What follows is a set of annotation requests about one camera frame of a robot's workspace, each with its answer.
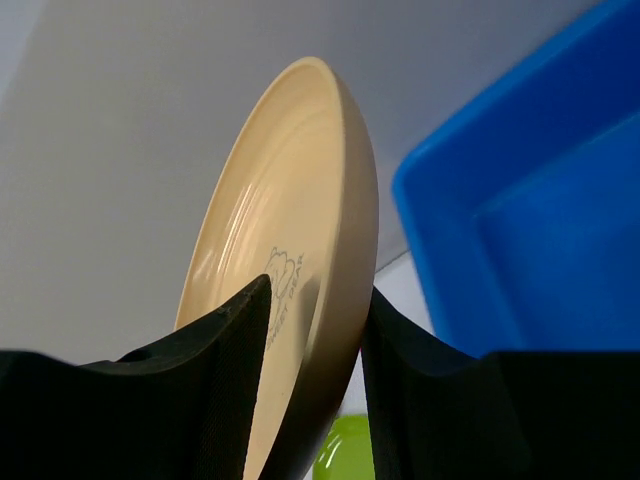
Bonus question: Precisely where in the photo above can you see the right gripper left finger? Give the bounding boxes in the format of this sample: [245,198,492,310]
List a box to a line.
[1,275,271,479]

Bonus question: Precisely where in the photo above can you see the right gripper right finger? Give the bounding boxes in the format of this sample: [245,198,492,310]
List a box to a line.
[362,292,639,479]

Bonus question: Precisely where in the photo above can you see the beige round plate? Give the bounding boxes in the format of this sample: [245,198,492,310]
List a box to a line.
[176,57,379,479]

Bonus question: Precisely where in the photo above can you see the blue plastic bin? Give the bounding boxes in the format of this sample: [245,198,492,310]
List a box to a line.
[392,1,639,356]

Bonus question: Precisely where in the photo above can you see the green round plate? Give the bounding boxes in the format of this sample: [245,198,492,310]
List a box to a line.
[311,414,375,480]

